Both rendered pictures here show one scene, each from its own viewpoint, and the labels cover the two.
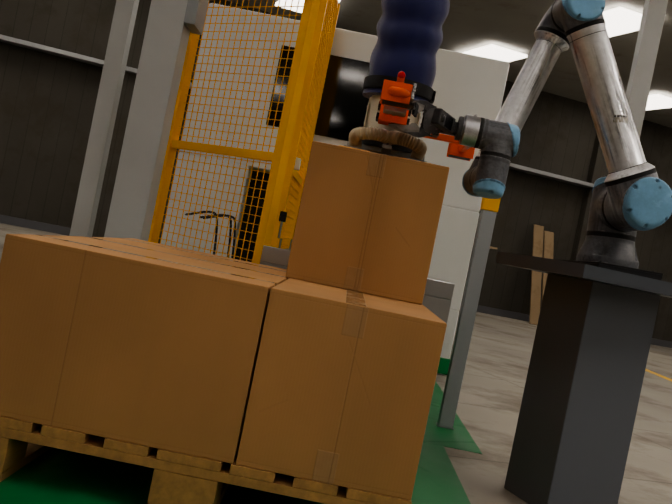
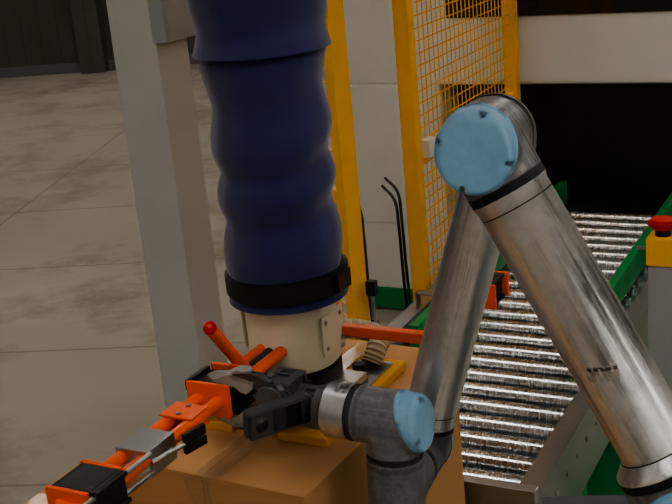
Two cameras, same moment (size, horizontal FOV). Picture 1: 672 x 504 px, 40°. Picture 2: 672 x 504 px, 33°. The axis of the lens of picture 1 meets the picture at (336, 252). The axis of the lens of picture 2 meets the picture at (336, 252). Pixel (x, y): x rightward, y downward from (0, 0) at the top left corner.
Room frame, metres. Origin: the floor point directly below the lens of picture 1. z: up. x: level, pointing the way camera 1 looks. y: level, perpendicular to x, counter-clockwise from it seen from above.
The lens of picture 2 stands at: (1.21, -1.07, 1.86)
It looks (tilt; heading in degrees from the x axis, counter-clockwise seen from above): 18 degrees down; 27
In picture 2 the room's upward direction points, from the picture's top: 5 degrees counter-clockwise
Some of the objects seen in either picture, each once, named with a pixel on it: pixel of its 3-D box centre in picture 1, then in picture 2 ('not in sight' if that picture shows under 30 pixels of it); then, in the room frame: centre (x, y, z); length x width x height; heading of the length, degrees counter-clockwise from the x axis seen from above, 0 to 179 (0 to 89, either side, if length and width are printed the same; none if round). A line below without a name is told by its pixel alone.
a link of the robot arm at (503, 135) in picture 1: (497, 137); (390, 419); (2.66, -0.40, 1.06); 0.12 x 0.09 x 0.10; 89
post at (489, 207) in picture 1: (468, 310); (663, 425); (3.85, -0.60, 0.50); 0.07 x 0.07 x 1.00; 89
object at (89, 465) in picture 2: (396, 94); (86, 491); (2.33, -0.07, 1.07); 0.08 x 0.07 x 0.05; 178
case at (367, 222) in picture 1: (370, 225); (304, 494); (2.91, -0.09, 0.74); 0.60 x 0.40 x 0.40; 176
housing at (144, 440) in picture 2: (395, 105); (146, 452); (2.46, -0.08, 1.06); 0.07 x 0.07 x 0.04; 88
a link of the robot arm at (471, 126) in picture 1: (469, 129); (339, 407); (2.67, -0.31, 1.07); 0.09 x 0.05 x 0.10; 179
